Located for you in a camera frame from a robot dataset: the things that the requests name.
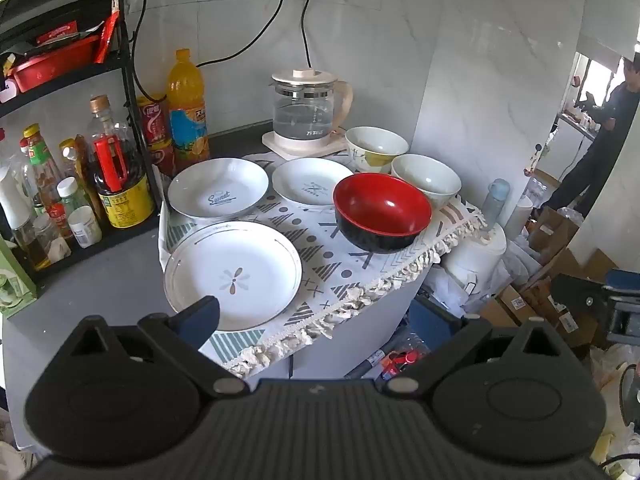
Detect white plate with flower motif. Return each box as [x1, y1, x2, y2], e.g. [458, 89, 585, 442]
[164, 221, 303, 332]

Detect plain white bowl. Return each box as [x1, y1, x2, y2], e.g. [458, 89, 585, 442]
[390, 154, 462, 211]

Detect white Sweet deep plate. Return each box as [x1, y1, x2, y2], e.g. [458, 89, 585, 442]
[167, 157, 269, 221]

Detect red and black bowl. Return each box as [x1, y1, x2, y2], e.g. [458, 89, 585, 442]
[333, 172, 433, 254]

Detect white Bakery deep plate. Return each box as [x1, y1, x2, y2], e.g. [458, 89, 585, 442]
[271, 158, 352, 208]

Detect white bowl with yellow pattern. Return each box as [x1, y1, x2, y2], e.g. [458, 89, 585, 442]
[345, 127, 409, 174]

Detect cardboard box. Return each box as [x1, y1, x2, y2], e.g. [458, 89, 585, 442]
[480, 248, 618, 349]

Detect white rice cooker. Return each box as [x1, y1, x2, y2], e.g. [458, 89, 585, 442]
[442, 223, 508, 295]

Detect green box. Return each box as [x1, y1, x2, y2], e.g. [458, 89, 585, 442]
[0, 240, 38, 318]

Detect light blue water bottle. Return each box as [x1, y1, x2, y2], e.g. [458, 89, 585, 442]
[480, 178, 511, 231]

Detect white seasoning jar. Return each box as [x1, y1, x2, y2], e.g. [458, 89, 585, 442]
[68, 206, 102, 248]

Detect person in dark clothes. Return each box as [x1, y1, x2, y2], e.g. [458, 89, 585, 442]
[539, 52, 639, 217]

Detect green cap seasoning jar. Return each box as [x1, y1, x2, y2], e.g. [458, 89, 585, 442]
[56, 177, 90, 219]

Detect soy sauce jug, yellow label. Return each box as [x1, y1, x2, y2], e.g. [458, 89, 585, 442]
[89, 133, 155, 230]

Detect black metal shelf rack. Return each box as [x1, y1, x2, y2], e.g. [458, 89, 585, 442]
[1, 0, 162, 283]

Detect red label sauce bottle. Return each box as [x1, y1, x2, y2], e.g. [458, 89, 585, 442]
[23, 122, 74, 240]

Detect patterned white tablecloth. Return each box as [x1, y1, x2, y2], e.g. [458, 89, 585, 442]
[158, 154, 484, 377]

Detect tall bottle with brown cap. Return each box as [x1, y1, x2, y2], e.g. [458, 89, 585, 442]
[89, 94, 134, 142]

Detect orange juice bottle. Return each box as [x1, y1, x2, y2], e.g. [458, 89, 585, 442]
[167, 49, 209, 171]

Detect cream kettle base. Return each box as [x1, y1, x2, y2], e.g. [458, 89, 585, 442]
[262, 131, 347, 160]

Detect glass electric kettle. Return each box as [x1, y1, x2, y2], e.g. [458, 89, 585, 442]
[271, 68, 354, 141]

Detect red plastic basket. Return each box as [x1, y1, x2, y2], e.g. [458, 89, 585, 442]
[9, 35, 100, 93]

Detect black power cable left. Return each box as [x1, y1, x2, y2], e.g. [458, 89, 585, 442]
[130, 0, 292, 104]

